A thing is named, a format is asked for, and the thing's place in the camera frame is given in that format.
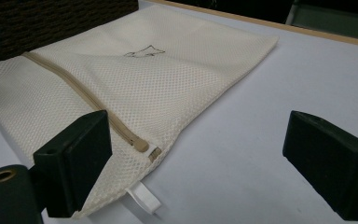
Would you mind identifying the cream mesh laundry bag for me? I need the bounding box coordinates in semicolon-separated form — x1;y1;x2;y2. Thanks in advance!
0;4;280;220

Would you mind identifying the brown wicker basket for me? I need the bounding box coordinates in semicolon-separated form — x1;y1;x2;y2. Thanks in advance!
0;0;140;64

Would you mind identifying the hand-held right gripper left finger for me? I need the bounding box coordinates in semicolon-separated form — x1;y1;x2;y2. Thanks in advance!
32;110;113;218

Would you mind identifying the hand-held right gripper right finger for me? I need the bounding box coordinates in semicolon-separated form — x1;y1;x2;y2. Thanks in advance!
282;110;358;222

